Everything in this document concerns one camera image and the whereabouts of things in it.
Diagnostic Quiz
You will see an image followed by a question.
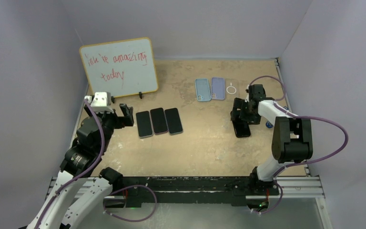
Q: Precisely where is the light blue phone case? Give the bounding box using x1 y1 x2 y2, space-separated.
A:
195 78 211 102

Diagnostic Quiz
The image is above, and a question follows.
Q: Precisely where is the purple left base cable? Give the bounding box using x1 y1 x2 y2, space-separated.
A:
102 184 158 223

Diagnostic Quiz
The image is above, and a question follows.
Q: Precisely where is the blue stapler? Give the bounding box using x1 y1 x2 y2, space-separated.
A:
265 121 274 129

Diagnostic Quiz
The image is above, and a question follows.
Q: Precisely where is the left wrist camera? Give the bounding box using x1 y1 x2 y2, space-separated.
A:
84 92 115 114

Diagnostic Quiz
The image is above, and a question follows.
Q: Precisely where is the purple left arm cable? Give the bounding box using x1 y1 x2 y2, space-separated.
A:
33 99 106 229

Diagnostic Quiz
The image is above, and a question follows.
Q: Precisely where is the black smartphone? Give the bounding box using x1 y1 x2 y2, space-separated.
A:
136 111 153 138

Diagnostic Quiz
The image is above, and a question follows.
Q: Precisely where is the yellow framed whiteboard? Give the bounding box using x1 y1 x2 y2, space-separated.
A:
79 37 159 98

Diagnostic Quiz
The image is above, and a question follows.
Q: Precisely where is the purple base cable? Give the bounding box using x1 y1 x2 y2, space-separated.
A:
249 180 284 216
102 184 158 223

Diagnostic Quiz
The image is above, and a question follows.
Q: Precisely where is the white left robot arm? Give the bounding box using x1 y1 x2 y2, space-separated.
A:
26 102 134 229

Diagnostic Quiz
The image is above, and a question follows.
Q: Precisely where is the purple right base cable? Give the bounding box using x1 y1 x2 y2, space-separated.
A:
249 180 284 216

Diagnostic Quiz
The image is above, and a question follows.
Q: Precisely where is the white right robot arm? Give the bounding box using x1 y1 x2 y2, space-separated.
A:
230 84 313 194

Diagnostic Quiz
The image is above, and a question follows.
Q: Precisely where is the lilac phone case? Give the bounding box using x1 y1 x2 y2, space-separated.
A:
211 77 225 100

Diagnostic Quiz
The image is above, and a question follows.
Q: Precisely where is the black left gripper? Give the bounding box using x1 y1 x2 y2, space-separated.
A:
86 103 133 152

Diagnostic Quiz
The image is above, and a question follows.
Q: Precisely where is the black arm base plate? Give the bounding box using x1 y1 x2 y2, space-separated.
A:
109 175 281 210

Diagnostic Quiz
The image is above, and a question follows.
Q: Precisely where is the black phone in black case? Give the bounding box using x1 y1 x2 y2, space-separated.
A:
232 120 251 138

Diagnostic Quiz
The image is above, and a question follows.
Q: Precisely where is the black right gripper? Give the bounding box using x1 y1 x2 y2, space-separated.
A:
231 98 261 125

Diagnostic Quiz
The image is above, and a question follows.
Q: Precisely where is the clear magsafe phone case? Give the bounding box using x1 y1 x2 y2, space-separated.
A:
225 78 240 101

